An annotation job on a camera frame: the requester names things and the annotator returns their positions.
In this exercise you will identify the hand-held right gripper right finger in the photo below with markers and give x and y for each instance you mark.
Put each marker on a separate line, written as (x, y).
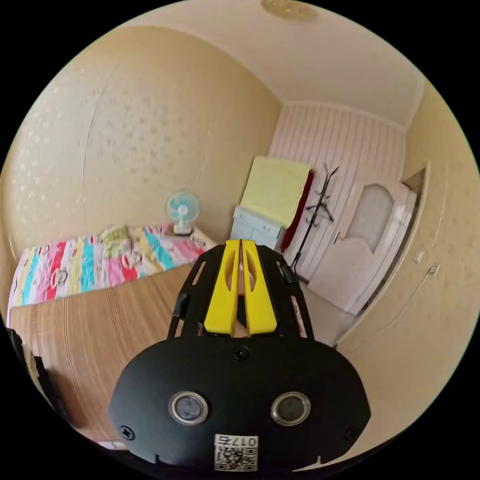
(262, 303)

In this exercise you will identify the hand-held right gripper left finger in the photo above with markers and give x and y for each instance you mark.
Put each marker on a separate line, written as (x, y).
(222, 300)

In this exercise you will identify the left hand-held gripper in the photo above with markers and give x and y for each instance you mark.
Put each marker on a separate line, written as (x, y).
(48, 382)

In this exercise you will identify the bed with mat and quilt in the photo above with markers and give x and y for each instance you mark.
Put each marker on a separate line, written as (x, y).
(112, 322)

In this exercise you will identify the red hanging cloth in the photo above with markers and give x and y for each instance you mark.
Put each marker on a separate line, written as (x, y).
(300, 213)

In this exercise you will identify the small white table fan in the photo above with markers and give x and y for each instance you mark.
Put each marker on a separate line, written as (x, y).
(182, 210)

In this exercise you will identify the white door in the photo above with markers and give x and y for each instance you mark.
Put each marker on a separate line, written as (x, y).
(360, 255)

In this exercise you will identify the black coat stand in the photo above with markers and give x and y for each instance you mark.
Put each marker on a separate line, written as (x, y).
(318, 210)

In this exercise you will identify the white cupboard with yellow cloth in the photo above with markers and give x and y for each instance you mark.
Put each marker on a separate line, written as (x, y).
(273, 191)

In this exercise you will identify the green printed pillow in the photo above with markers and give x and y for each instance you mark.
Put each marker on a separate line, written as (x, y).
(116, 240)

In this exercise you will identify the round ceiling lamp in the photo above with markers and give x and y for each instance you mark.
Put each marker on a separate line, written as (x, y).
(288, 8)

